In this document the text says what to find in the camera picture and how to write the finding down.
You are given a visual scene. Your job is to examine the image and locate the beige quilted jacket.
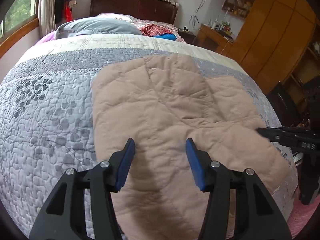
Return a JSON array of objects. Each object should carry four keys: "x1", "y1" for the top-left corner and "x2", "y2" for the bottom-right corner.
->
[{"x1": 92, "y1": 54, "x2": 290, "y2": 239}]

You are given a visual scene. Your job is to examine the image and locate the pink sleeve forearm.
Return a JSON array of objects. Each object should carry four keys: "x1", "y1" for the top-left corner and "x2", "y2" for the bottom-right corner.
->
[{"x1": 287, "y1": 188, "x2": 319, "y2": 238}]

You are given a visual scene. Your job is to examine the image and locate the coat rack with clothes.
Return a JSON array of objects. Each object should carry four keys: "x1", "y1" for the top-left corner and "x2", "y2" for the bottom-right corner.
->
[{"x1": 54, "y1": 0, "x2": 77, "y2": 24}]

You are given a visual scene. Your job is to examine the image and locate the black chair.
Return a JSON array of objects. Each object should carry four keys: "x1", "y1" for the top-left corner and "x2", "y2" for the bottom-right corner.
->
[{"x1": 266, "y1": 82, "x2": 302, "y2": 127}]

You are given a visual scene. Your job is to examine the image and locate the wooden wardrobe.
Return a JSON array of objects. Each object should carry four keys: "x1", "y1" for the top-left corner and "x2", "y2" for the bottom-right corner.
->
[{"x1": 227, "y1": 0, "x2": 316, "y2": 94}]

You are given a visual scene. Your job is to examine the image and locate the grey quilted bedspread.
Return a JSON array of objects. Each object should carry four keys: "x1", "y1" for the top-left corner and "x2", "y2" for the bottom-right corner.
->
[{"x1": 1, "y1": 34, "x2": 298, "y2": 237}]

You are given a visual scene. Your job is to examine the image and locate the wooden desk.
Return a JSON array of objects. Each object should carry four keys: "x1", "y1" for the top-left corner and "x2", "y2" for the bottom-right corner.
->
[{"x1": 194, "y1": 24, "x2": 234, "y2": 56}]

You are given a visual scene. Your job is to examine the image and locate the dark nightstand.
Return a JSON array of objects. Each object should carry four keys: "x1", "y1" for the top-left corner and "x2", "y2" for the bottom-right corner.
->
[{"x1": 178, "y1": 29, "x2": 196, "y2": 44}]

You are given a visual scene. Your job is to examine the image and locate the blue folded cloth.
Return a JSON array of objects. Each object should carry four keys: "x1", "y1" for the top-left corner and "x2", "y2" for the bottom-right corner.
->
[{"x1": 154, "y1": 34, "x2": 177, "y2": 41}]

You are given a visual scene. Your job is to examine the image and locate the red patterned cloth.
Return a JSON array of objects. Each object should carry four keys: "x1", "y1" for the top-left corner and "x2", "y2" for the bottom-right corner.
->
[{"x1": 139, "y1": 24, "x2": 174, "y2": 37}]

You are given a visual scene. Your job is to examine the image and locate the grey pillow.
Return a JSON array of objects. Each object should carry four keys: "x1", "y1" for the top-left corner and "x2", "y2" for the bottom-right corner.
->
[{"x1": 55, "y1": 17, "x2": 142, "y2": 40}]

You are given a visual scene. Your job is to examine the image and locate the large side window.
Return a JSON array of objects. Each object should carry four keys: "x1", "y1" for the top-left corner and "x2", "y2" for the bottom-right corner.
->
[{"x1": 1, "y1": 0, "x2": 39, "y2": 56}]

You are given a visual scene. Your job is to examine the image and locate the dark wooden headboard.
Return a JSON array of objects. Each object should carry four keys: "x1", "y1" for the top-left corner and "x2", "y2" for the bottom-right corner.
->
[{"x1": 89, "y1": 0, "x2": 178, "y2": 24}]

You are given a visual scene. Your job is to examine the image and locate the white side curtain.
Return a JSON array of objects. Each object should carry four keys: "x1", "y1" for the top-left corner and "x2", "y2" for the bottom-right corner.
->
[{"x1": 38, "y1": 0, "x2": 55, "y2": 37}]

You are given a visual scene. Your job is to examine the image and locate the wooden wall shelf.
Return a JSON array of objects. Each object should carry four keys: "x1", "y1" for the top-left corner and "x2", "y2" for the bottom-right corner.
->
[{"x1": 222, "y1": 0, "x2": 253, "y2": 20}]

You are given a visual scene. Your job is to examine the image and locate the hanging white cables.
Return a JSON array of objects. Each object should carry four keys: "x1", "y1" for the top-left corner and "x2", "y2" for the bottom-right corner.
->
[{"x1": 189, "y1": 0, "x2": 215, "y2": 26}]

